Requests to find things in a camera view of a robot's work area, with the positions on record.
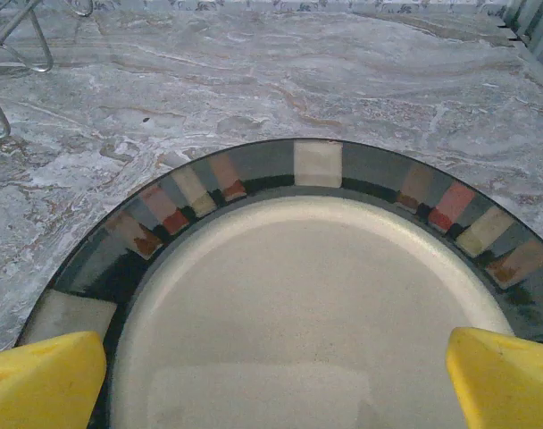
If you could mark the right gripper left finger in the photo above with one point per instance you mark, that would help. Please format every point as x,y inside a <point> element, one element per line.
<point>39,384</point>

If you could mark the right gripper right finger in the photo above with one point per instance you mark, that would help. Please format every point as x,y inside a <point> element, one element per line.
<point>512,384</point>

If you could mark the black plate with patchwork rim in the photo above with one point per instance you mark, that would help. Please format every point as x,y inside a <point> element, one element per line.
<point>298,290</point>

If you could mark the aluminium side frame rail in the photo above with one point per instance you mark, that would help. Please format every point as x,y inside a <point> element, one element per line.
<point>532,31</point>

